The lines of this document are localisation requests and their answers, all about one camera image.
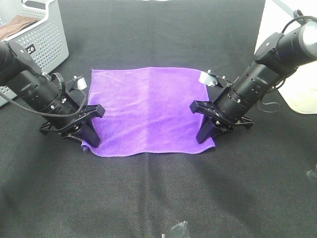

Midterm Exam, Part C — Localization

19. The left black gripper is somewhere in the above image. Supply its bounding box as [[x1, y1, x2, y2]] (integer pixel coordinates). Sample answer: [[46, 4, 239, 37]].
[[39, 104, 106, 148]]

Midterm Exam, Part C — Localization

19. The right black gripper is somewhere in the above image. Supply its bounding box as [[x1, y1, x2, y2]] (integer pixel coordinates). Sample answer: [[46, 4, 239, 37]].
[[189, 100, 254, 144]]

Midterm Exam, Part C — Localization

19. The purple microfiber towel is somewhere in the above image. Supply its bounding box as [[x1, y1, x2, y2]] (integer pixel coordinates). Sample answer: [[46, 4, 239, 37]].
[[81, 67, 215, 157]]

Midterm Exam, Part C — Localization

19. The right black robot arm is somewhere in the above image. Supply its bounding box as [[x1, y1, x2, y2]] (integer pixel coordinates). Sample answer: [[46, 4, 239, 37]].
[[190, 16, 317, 144]]

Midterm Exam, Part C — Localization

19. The black table cloth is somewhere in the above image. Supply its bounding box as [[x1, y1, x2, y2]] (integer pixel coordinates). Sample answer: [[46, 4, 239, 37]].
[[0, 0, 317, 238]]

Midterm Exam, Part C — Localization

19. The grey perforated plastic basket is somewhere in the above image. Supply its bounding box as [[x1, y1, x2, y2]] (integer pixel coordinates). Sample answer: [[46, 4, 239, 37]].
[[0, 0, 70, 108]]

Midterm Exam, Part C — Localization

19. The white plastic bin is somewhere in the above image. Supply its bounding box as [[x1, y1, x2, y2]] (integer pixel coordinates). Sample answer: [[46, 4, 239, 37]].
[[255, 0, 317, 114]]

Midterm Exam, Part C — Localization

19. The brown folded towel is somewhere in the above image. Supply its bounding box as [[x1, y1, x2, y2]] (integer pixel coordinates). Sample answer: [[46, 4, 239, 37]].
[[0, 15, 39, 41]]

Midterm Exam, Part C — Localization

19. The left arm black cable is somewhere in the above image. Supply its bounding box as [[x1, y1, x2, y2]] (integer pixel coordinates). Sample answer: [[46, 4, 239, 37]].
[[0, 88, 89, 117]]

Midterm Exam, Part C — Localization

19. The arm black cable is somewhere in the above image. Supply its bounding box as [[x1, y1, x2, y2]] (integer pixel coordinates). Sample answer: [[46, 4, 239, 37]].
[[256, 9, 317, 114], [0, 88, 89, 117]]

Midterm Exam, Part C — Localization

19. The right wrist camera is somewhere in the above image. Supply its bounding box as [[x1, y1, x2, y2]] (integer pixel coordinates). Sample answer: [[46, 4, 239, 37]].
[[199, 70, 227, 88]]

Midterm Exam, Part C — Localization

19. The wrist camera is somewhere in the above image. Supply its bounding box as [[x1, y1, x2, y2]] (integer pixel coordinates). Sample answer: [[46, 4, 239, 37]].
[[199, 70, 227, 88], [66, 75, 87, 92]]

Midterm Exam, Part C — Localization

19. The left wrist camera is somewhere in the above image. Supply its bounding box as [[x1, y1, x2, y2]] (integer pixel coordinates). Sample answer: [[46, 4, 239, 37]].
[[66, 75, 87, 92]]

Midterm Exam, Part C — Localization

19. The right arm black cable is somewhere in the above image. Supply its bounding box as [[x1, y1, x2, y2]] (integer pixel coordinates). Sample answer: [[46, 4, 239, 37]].
[[256, 9, 317, 114]]

